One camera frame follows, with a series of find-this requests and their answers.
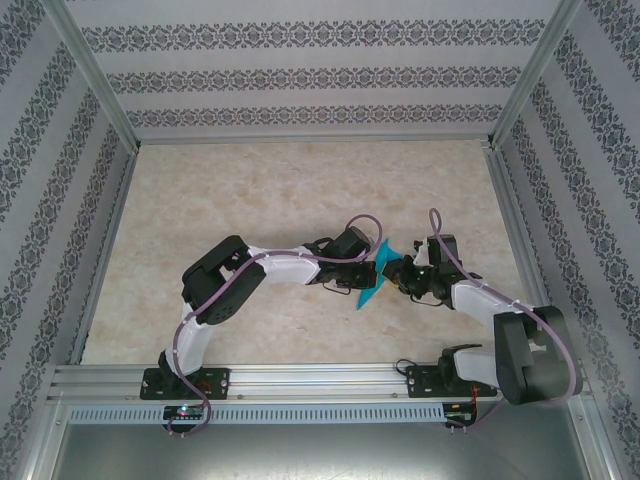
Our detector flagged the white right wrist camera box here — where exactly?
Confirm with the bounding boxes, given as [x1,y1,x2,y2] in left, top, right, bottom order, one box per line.
[411,238,433,267]

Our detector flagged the aluminium side rail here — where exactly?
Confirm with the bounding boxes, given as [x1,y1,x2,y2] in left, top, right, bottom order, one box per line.
[480,142,572,362]
[66,148,142,367]

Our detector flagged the aluminium mounting rail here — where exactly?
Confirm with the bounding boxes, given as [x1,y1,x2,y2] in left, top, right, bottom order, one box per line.
[47,363,587,403]

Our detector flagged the small circuit board green light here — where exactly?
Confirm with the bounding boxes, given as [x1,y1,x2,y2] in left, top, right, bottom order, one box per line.
[163,404,207,423]

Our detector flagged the aluminium frame post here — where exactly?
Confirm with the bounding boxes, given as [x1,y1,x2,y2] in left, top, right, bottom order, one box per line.
[486,0,585,150]
[41,0,142,152]

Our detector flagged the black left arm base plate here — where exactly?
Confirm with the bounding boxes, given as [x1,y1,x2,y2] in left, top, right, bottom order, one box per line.
[139,367,232,402]

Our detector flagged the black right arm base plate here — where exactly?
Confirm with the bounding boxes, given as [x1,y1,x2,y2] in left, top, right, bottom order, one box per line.
[405,363,499,400]

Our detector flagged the slotted grey cable duct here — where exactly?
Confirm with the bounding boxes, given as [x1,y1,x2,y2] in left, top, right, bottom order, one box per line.
[67,403,447,425]

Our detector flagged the aluminium rear rail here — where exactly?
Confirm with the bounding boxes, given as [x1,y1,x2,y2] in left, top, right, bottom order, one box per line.
[134,132,496,148]

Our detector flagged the grey sheet metal panel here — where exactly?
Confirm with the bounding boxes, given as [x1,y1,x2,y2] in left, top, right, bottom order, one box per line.
[29,422,617,480]

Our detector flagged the teal square paper sheet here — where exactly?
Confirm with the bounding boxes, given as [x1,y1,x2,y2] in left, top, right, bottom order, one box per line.
[355,238,403,312]

